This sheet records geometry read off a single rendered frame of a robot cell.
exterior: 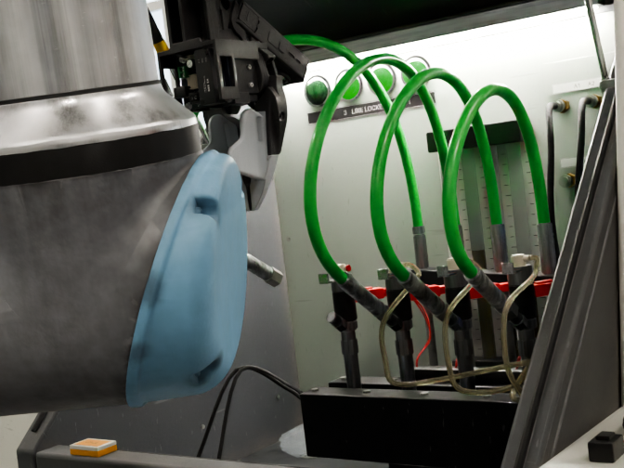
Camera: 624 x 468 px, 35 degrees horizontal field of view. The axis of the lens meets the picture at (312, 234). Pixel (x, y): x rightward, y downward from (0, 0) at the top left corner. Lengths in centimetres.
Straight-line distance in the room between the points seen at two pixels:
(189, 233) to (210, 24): 48
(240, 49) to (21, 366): 49
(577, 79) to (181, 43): 65
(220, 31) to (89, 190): 49
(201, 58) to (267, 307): 80
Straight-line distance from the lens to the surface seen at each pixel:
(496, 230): 125
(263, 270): 123
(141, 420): 142
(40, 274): 45
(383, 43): 148
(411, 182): 139
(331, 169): 157
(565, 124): 138
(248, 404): 158
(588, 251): 103
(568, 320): 98
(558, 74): 139
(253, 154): 90
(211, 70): 87
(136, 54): 46
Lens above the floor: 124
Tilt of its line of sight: 3 degrees down
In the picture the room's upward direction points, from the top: 7 degrees counter-clockwise
